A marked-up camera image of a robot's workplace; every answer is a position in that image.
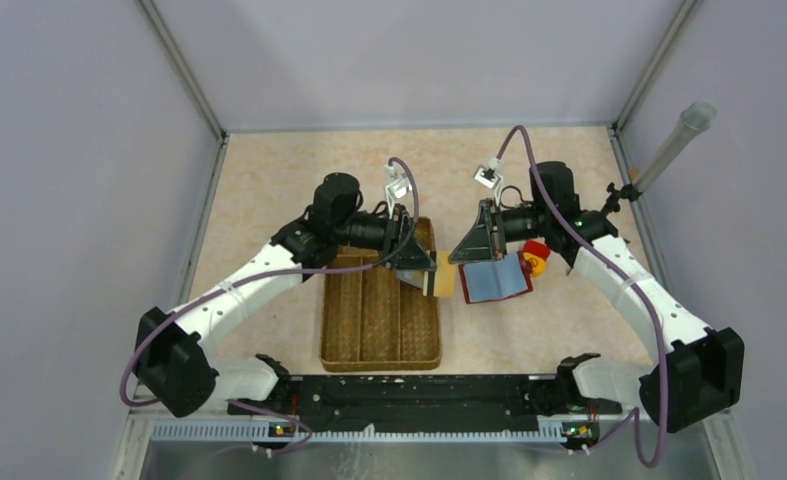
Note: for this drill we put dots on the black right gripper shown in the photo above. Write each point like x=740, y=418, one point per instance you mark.
x=481, y=243

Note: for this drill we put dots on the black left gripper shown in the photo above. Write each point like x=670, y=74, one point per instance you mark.
x=399, y=250

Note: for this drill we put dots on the gold credit card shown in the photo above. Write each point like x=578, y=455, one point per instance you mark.
x=441, y=281

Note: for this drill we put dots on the red leather card holder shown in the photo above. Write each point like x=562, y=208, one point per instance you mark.
x=485, y=282

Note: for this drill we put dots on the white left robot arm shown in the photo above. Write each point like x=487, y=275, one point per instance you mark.
x=171, y=349

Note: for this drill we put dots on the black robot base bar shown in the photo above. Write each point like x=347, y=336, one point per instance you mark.
x=428, y=403

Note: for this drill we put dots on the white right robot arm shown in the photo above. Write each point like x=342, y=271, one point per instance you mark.
x=697, y=370

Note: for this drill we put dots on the red yellow plastic case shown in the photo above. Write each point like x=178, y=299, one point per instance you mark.
x=534, y=256

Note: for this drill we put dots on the woven bamboo tray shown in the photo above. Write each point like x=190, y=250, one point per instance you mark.
x=372, y=321

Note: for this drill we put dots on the black mini tripod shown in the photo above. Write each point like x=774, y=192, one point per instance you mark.
x=612, y=204

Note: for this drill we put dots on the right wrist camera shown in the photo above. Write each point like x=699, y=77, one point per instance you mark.
x=490, y=174

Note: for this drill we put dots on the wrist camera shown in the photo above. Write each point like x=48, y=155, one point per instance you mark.
x=490, y=174
x=398, y=185

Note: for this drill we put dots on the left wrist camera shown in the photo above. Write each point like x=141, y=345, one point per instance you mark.
x=398, y=185

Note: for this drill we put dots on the aluminium frame rail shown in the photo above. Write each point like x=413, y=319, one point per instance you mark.
x=181, y=67

